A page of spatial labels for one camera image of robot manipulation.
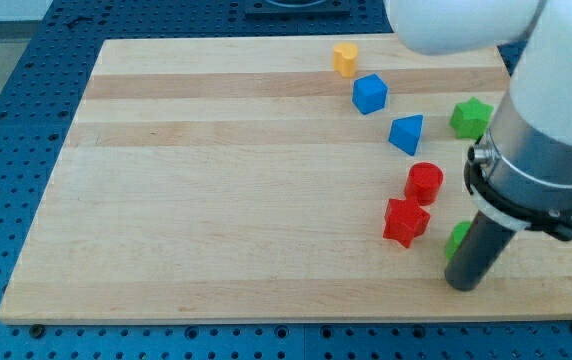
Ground yellow heart block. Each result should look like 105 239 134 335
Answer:
332 42 359 78

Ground wooden board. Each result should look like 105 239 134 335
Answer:
0 34 572 325

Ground blue triangle block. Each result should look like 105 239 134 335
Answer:
388 114 424 156

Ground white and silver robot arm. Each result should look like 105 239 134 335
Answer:
385 0 572 241

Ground red star block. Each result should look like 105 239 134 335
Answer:
382 198 431 249

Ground green cylinder block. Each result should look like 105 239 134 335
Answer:
444 221 471 260

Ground blue cube block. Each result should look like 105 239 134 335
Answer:
352 74 388 115

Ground green star block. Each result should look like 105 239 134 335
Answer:
449 97 494 140

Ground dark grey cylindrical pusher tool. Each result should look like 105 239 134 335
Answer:
444 211 516 291

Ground red cylinder block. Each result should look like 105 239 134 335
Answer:
404 162 444 206

